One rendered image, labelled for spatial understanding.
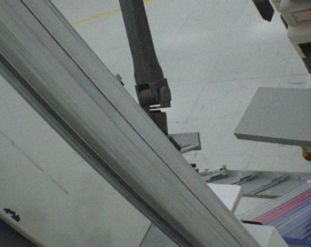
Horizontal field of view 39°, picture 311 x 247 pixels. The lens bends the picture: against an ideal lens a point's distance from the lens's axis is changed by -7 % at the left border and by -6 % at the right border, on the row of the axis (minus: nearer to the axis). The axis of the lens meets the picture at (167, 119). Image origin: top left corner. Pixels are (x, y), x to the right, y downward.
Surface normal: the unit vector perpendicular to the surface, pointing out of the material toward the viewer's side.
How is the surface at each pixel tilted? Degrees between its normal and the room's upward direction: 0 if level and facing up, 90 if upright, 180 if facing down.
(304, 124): 0
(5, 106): 90
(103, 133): 90
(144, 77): 57
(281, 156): 0
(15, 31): 90
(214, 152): 0
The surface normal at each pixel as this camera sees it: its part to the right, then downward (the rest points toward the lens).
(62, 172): 0.73, -0.03
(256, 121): -0.53, -0.64
